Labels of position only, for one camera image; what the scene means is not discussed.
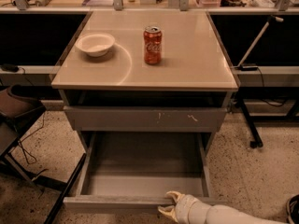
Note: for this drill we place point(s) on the grey top drawer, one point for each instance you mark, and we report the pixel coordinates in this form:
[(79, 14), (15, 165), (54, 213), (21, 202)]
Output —
[(145, 119)]

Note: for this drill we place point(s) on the grey drawer cabinet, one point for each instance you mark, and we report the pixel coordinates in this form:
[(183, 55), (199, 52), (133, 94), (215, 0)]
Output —
[(165, 73)]

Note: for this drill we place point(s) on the black table leg right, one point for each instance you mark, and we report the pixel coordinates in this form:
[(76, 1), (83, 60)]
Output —
[(256, 139)]

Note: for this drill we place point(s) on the black power adapter right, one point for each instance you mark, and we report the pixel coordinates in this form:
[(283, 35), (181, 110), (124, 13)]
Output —
[(248, 67)]

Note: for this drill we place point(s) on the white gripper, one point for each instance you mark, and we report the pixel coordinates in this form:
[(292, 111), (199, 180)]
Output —
[(186, 206)]

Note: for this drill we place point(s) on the black stand leg left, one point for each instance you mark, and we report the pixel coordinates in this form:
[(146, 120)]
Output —
[(67, 187)]

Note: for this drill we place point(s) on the black power adapter left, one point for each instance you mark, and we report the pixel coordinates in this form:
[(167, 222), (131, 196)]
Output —
[(9, 67)]

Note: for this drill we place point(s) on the white rod with black tip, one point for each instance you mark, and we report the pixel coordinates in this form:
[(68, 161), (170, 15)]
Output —
[(270, 19)]

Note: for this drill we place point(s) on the dark chair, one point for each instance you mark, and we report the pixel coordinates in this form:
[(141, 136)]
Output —
[(19, 111)]

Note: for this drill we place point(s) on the white bowl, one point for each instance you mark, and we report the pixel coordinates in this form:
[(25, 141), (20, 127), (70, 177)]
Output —
[(95, 44)]

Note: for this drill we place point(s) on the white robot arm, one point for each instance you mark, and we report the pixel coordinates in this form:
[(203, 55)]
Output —
[(223, 214)]

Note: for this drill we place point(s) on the red cola can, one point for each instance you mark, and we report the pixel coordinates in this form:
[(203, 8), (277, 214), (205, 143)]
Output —
[(152, 44)]

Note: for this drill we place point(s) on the black power adapter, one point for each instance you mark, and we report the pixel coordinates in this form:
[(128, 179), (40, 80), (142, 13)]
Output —
[(248, 67), (9, 67)]

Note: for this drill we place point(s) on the black and white shoe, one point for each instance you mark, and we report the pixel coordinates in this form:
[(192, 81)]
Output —
[(293, 210)]

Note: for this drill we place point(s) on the grey drawer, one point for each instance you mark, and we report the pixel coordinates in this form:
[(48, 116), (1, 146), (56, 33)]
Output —
[(145, 119), (132, 172)]

